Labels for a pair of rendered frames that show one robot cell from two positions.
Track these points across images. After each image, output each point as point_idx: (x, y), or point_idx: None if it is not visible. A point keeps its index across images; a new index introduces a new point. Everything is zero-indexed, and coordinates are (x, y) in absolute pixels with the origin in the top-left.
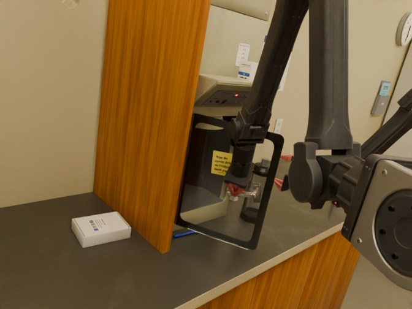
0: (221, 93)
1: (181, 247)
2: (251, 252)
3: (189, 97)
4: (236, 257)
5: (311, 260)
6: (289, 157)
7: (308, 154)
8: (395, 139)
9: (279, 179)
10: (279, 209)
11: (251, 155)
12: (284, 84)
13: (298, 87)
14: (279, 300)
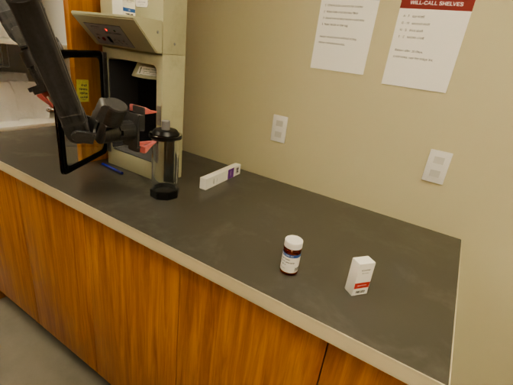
0: (91, 27)
1: (88, 166)
2: (85, 190)
3: (66, 28)
4: (76, 184)
5: (173, 292)
6: (131, 106)
7: None
8: (22, 35)
9: (150, 143)
10: (204, 213)
11: (23, 59)
12: (449, 79)
13: (512, 94)
14: (130, 296)
